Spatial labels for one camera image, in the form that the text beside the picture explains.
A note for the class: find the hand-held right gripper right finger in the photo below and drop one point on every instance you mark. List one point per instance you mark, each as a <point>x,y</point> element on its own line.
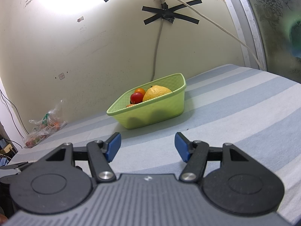
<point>182,146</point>

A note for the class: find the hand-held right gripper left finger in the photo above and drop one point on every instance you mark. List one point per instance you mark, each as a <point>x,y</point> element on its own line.
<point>113,146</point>

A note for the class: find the green plastic basket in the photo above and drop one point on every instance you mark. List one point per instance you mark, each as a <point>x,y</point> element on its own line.
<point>152,113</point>

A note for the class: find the large red tomato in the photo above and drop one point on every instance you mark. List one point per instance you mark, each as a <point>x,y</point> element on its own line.
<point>136,97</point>

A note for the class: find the large yellow lemon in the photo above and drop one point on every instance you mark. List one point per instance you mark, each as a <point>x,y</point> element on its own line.
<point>156,93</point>

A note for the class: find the orange tomato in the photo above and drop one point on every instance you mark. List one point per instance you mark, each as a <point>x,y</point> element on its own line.
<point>140,90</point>

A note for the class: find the beige power strip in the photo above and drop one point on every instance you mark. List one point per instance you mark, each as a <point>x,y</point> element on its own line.
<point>6,148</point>

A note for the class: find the striped bed sheet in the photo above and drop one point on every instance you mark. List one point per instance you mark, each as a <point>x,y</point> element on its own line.
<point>235,113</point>

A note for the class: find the clear plastic bag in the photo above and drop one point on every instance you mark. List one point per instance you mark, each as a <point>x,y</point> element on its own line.
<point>42,131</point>

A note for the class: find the black tape cross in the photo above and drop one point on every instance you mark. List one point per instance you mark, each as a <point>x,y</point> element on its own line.
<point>168,13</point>

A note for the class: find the frosted window glass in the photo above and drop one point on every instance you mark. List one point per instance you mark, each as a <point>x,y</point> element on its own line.
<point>277,28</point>

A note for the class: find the small wall sticker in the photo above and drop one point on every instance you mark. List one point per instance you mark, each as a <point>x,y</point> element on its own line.
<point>80,18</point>
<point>61,76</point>

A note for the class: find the aluminium window frame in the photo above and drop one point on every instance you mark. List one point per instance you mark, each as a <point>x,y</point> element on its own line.
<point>247,28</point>

